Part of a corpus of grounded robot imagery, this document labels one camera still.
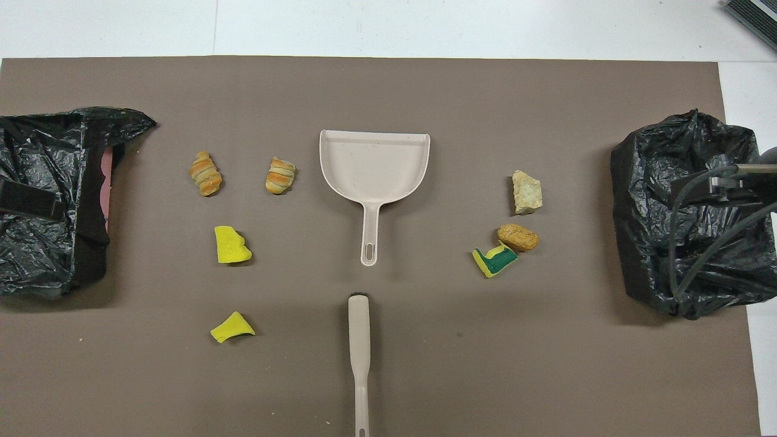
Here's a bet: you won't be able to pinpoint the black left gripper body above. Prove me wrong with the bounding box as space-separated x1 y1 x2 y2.
0 176 65 220

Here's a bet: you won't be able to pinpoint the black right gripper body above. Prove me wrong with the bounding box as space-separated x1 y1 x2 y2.
709 175 777 202

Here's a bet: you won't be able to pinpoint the toy croissant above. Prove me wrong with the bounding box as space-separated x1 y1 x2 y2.
265 157 297 195
188 151 223 197

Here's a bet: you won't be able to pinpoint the large yellow sponge piece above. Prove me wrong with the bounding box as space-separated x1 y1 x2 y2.
214 226 253 265

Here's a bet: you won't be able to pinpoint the pale bread chunk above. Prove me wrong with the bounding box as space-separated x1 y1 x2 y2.
512 170 543 215

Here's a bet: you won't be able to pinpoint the brown bread roll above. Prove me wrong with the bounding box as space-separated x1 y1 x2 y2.
497 223 540 252

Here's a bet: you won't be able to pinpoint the small yellow sponge wedge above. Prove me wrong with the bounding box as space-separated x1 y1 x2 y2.
210 311 256 344

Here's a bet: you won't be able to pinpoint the green and yellow sponge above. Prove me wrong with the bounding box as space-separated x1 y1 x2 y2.
472 240 519 279

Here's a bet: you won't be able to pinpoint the beige plastic dustpan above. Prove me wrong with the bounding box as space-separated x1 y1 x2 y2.
319 129 431 267

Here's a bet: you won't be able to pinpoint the beige hand brush black bristles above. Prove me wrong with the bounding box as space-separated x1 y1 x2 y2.
348 293 372 437

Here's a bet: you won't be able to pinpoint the black bag bin pink inside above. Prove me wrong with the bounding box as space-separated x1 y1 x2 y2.
0 107 157 299

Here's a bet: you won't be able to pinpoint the black bag lined bin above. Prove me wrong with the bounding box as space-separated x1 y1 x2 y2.
610 109 777 320

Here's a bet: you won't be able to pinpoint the dark ribbed device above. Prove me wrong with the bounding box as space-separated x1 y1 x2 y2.
724 0 777 52

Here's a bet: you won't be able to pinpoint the brown table mat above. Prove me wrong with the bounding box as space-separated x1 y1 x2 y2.
0 56 762 437

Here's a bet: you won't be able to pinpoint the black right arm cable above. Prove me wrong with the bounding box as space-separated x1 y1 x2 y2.
667 164 777 301

